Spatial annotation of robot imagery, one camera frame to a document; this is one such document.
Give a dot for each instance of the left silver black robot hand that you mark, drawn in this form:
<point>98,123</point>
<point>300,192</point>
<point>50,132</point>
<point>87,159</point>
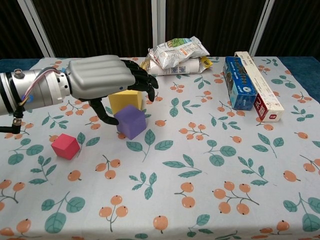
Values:
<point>100,75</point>

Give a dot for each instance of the purple foam cube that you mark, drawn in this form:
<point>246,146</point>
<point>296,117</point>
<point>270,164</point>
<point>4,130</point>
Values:
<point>131,122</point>

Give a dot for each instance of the floral tablecloth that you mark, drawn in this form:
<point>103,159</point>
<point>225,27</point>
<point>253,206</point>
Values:
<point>187,162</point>

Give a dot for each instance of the large yellow foam cube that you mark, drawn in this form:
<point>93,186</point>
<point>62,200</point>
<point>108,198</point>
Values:
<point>125,101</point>

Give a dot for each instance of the dark folding screen panel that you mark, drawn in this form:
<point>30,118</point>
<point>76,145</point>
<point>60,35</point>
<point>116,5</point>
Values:
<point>212,25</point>
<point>100,27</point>
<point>17,30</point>
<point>292,27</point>

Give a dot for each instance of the crumpled silver snack bag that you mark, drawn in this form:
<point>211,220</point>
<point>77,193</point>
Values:
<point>175,51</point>

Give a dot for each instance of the small red foam cube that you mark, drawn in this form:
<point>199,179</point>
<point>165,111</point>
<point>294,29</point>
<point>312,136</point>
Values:
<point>65,146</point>

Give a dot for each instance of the white yellow snack packet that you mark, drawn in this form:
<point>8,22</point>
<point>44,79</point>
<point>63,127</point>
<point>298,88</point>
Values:
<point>182,68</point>

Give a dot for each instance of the blue cardboard box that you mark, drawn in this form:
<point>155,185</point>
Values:
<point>240,82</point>

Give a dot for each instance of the long white cardboard box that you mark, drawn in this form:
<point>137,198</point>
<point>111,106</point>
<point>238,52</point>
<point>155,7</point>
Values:
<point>265,95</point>

